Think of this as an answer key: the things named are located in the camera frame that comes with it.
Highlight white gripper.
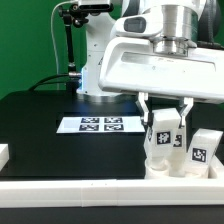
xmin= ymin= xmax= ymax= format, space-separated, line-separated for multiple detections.
xmin=99 ymin=37 xmax=224 ymax=128

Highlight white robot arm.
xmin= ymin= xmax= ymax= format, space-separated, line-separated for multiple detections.
xmin=77 ymin=0 xmax=224 ymax=122

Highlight white marker sheet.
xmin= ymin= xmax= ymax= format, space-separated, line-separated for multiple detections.
xmin=57 ymin=116 xmax=144 ymax=134

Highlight white right barrier rail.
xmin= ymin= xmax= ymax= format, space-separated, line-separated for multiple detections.
xmin=209 ymin=156 xmax=224 ymax=180

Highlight white barrier rail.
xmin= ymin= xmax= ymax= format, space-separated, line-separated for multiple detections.
xmin=0 ymin=179 xmax=224 ymax=208
xmin=209 ymin=156 xmax=224 ymax=180
xmin=0 ymin=144 xmax=9 ymax=171

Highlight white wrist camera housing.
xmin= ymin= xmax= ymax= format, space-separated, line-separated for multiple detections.
xmin=110 ymin=7 xmax=163 ymax=39

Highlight white front barrier rail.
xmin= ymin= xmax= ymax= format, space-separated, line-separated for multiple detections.
xmin=0 ymin=179 xmax=224 ymax=208

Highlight black cables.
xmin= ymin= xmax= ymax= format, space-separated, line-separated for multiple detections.
xmin=27 ymin=73 xmax=82 ymax=92

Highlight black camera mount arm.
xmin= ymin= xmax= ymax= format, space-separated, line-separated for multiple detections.
xmin=59 ymin=4 xmax=88 ymax=95

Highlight white cable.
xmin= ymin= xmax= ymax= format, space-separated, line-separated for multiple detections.
xmin=50 ymin=0 xmax=79 ymax=90

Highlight white left barrier rail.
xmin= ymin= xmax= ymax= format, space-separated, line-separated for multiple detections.
xmin=0 ymin=144 xmax=9 ymax=171

